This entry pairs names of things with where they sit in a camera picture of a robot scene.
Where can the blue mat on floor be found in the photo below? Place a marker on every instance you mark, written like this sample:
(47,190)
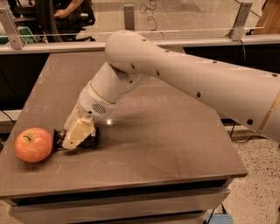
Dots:
(218,218)

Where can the metal glass bracket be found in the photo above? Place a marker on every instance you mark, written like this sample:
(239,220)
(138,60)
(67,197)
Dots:
(6,19)
(129,17)
(236,31)

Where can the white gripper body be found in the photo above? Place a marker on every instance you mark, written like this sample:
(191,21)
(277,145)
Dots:
(91,104)

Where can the red apple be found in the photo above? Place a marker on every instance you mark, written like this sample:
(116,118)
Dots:
(33,145)

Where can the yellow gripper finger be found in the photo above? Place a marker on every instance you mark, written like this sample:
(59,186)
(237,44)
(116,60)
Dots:
(71,120)
(77,131)

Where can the black office chair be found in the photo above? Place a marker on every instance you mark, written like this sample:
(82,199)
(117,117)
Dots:
(44,11)

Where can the seated person in black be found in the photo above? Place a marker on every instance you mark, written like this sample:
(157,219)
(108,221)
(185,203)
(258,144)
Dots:
(73,14)

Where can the middle metal glass bracket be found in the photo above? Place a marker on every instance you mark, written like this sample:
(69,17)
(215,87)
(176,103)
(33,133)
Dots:
(129,17)

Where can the green bin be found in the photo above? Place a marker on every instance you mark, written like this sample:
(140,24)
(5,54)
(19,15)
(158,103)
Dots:
(24,32)

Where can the left metal glass bracket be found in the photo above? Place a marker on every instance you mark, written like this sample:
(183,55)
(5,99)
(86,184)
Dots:
(6,19)

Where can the right metal glass bracket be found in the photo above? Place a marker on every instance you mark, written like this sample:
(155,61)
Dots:
(236,31)

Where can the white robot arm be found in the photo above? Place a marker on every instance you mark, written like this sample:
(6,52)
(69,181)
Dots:
(246,95)

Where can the glass barrier panel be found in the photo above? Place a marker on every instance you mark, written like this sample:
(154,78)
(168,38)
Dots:
(183,23)

